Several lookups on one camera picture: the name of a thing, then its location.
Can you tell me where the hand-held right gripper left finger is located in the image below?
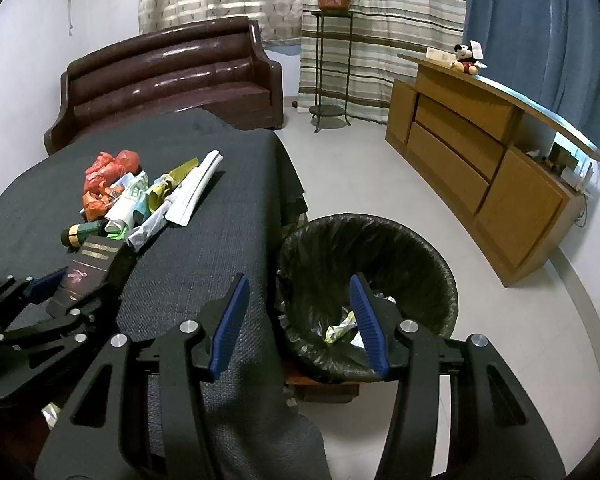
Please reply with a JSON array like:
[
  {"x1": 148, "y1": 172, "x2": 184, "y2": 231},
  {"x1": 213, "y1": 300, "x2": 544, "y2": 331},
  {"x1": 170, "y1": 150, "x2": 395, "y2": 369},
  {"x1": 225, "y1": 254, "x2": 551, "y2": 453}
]
[{"x1": 34, "y1": 272, "x2": 251, "y2": 480}]

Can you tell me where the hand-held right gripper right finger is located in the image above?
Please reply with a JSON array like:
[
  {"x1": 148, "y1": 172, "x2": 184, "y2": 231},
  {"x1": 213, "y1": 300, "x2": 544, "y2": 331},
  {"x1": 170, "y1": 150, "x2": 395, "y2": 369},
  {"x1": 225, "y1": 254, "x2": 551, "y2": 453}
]
[{"x1": 349, "y1": 272, "x2": 566, "y2": 480}]

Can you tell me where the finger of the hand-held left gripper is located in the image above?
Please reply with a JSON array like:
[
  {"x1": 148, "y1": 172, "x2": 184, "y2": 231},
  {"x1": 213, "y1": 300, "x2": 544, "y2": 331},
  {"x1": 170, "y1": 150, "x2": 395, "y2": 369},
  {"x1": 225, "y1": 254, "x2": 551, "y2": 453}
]
[
  {"x1": 0, "y1": 267, "x2": 70, "y2": 323},
  {"x1": 0, "y1": 282, "x2": 123, "y2": 356}
]

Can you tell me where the dark rectangular box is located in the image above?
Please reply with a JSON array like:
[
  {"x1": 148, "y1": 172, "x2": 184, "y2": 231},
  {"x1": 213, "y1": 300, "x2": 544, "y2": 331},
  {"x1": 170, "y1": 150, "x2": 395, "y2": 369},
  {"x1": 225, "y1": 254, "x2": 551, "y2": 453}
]
[{"x1": 45, "y1": 234, "x2": 138, "y2": 318}]

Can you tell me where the green bottle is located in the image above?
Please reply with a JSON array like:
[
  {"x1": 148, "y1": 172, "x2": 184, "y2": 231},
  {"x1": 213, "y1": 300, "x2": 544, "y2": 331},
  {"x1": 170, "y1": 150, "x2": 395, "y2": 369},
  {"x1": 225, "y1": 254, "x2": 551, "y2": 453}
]
[{"x1": 61, "y1": 221, "x2": 112, "y2": 250}]

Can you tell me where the bin with black bag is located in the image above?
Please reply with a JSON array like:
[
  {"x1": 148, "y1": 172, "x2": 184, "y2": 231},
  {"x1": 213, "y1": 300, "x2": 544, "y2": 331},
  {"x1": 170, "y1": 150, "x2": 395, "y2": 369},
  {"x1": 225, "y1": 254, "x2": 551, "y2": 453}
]
[{"x1": 275, "y1": 214, "x2": 458, "y2": 386}]

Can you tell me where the orange wrapper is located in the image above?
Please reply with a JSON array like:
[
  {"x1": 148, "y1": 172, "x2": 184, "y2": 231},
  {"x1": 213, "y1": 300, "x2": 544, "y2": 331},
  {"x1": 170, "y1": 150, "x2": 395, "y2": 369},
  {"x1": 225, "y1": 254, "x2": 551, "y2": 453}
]
[{"x1": 80, "y1": 186, "x2": 120, "y2": 222}]

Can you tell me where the white green printed packet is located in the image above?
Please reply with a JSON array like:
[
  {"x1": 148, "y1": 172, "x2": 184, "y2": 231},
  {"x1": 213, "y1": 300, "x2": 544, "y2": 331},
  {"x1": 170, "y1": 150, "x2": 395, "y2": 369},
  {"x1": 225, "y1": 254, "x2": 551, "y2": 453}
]
[{"x1": 104, "y1": 195, "x2": 146, "y2": 235}]

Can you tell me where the long white packet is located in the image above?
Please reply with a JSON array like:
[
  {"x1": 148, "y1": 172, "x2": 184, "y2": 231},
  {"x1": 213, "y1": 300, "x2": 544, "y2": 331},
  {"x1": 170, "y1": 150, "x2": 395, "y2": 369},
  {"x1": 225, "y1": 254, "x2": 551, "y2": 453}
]
[{"x1": 166, "y1": 150, "x2": 225, "y2": 227}]

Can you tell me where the olive green wrapper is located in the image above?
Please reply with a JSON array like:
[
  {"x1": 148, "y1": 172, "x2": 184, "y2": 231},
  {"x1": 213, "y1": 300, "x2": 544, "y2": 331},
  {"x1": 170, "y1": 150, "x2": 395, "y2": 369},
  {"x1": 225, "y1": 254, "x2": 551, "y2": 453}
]
[{"x1": 147, "y1": 157, "x2": 201, "y2": 213}]

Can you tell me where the yellow green crumpled wrapper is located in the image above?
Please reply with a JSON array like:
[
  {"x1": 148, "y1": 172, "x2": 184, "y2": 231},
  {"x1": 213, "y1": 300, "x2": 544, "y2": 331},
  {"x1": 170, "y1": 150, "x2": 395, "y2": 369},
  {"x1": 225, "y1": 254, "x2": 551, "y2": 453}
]
[{"x1": 325, "y1": 311, "x2": 357, "y2": 345}]

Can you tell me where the dark grey tablecloth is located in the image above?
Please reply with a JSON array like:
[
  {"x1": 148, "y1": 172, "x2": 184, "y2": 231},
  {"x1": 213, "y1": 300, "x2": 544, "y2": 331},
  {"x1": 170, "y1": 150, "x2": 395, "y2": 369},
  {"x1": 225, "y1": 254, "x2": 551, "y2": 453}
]
[{"x1": 0, "y1": 110, "x2": 331, "y2": 480}]

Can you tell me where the silver wrapper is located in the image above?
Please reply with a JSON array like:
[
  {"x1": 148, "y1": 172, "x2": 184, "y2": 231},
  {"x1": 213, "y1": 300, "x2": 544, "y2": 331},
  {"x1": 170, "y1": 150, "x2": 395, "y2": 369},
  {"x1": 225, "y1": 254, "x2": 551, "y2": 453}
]
[{"x1": 126, "y1": 209, "x2": 170, "y2": 253}]

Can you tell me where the red plastic bag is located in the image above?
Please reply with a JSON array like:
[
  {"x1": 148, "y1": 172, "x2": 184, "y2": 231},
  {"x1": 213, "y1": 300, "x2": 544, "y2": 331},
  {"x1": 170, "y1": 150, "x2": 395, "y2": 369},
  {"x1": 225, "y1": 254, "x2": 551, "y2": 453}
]
[{"x1": 83, "y1": 150, "x2": 142, "y2": 196}]

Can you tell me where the wooden cabinet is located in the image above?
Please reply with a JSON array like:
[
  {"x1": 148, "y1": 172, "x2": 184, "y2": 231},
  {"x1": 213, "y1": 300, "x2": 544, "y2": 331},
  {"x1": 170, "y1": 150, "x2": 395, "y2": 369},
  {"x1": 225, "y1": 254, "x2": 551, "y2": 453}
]
[{"x1": 385, "y1": 52, "x2": 600, "y2": 288}]

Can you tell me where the black metal plant stand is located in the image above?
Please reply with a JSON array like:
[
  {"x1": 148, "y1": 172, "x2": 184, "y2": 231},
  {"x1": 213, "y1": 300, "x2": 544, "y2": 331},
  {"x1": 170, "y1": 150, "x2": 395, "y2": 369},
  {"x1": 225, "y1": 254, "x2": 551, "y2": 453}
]
[{"x1": 308, "y1": 9, "x2": 359, "y2": 133}]

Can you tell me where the brown leather sofa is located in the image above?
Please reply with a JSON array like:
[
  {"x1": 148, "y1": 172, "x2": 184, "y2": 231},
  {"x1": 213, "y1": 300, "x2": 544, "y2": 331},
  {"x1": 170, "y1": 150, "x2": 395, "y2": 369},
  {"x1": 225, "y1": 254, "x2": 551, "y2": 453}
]
[{"x1": 43, "y1": 15, "x2": 284, "y2": 156}]

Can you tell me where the white device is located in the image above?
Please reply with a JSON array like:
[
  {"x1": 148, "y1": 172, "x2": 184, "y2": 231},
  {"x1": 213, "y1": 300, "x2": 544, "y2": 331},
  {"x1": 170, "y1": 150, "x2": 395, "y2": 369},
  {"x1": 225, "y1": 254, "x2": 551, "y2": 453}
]
[{"x1": 561, "y1": 159, "x2": 596, "y2": 192}]

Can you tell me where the small cardboard box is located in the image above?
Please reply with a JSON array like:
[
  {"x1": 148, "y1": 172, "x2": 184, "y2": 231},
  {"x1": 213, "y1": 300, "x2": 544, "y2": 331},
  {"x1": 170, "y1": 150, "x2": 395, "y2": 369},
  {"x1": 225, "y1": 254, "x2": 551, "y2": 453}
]
[{"x1": 425, "y1": 47, "x2": 456, "y2": 66}]

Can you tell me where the mouse plush toy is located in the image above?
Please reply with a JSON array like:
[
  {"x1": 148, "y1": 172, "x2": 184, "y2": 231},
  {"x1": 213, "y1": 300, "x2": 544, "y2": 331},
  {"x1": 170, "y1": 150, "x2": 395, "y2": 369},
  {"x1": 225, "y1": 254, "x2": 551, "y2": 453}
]
[{"x1": 450, "y1": 40, "x2": 488, "y2": 76}]

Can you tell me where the striped beige curtain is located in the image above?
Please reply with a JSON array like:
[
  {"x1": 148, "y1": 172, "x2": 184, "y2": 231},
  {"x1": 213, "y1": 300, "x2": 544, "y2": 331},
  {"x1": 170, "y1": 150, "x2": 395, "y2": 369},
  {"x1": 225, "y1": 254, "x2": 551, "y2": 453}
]
[{"x1": 139, "y1": 0, "x2": 468, "y2": 123}]

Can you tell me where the blue curtain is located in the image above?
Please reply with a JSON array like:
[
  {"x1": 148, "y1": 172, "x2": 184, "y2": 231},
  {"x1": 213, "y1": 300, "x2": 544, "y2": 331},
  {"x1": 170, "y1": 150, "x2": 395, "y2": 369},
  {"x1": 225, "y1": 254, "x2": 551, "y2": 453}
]
[{"x1": 462, "y1": 0, "x2": 600, "y2": 161}]

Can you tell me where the white wall cable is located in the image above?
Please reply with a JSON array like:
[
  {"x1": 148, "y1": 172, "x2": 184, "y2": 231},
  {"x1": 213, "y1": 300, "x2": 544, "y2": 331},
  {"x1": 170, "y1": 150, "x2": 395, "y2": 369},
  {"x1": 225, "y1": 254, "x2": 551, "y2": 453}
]
[{"x1": 66, "y1": 0, "x2": 83, "y2": 37}]

